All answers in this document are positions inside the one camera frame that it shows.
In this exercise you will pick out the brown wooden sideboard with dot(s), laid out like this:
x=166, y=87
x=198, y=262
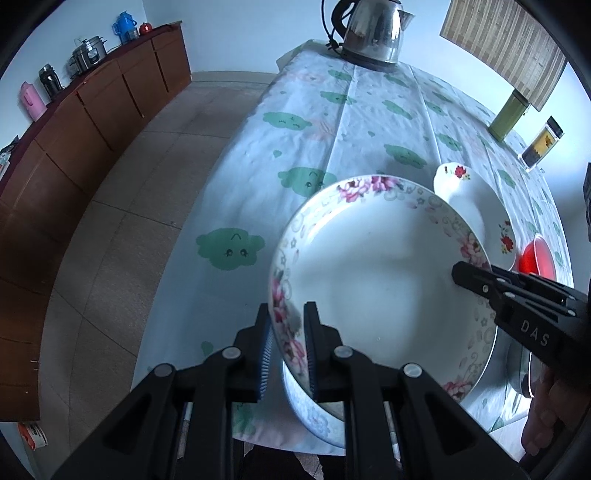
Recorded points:
x=54, y=171

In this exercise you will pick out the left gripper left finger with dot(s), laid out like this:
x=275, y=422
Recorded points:
x=177, y=423

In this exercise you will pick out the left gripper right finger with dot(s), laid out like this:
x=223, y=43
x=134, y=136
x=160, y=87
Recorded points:
x=399, y=423

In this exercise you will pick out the right hand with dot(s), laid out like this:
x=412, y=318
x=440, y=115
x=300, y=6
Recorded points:
x=554, y=401

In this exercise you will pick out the red plastic bowl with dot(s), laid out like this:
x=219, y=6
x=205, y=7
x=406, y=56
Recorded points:
x=537, y=259

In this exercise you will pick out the pink floral white plate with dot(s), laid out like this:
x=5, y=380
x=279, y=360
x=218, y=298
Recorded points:
x=375, y=253

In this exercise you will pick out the red floral white plate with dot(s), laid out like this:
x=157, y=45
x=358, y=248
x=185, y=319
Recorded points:
x=476, y=201

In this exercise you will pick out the red round object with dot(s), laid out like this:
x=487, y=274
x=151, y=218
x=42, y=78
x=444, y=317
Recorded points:
x=145, y=28

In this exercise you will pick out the cloud pattern tablecloth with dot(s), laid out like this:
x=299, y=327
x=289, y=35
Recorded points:
x=321, y=121

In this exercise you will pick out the blue plastic jug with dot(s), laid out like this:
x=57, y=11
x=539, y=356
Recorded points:
x=125, y=28

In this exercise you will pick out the clear jar black lid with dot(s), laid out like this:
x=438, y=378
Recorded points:
x=542, y=144

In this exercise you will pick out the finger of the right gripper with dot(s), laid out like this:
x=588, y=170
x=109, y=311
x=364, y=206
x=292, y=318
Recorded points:
x=499, y=286

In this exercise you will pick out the steel rice cooker pot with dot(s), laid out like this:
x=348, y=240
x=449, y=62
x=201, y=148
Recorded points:
x=89, y=53

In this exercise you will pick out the black thermos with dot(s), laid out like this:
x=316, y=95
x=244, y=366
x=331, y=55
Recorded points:
x=50, y=81

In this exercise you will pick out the green tea canister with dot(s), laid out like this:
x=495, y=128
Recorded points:
x=512, y=111

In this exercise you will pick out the red white package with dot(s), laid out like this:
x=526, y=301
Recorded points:
x=33, y=435

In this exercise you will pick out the pink thermos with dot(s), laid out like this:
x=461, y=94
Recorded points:
x=32, y=101

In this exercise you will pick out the bamboo blind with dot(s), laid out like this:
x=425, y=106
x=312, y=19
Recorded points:
x=505, y=37

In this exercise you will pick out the stainless steel kettle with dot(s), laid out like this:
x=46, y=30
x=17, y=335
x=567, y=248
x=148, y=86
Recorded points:
x=368, y=33

